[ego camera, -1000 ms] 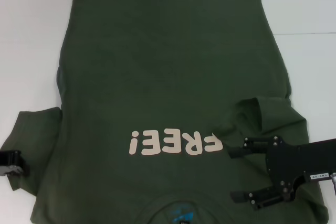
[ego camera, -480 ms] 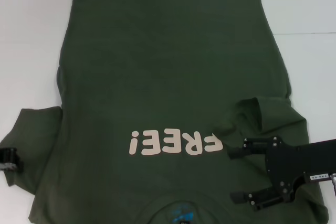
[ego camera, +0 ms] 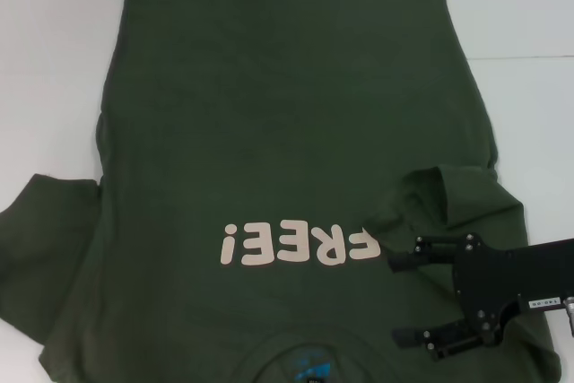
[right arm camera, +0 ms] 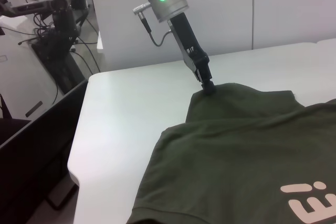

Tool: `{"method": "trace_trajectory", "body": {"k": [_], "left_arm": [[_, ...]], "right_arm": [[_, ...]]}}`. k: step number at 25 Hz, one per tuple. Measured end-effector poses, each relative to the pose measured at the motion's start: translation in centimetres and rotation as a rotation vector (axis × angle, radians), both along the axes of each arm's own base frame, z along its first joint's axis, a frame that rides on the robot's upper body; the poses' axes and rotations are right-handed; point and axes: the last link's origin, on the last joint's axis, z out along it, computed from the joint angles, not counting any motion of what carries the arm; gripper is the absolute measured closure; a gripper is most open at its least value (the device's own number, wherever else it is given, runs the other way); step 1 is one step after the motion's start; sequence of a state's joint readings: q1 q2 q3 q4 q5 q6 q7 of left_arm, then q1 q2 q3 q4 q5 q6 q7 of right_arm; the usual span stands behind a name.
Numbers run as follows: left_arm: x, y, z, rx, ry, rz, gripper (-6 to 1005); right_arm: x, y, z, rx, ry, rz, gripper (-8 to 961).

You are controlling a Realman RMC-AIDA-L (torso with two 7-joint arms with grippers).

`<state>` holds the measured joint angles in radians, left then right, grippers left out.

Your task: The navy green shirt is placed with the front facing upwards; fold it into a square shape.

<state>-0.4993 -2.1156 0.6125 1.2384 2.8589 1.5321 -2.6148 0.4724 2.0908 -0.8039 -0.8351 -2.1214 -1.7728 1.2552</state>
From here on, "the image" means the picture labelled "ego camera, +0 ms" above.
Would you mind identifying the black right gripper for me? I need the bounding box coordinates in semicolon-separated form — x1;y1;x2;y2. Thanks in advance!
387;232;574;363

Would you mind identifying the right gripper connector cable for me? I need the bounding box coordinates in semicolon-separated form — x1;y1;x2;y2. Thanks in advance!
561;294;574;337

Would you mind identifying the dark green printed T-shirt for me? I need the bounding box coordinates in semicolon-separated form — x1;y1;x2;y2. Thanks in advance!
0;0;565;383

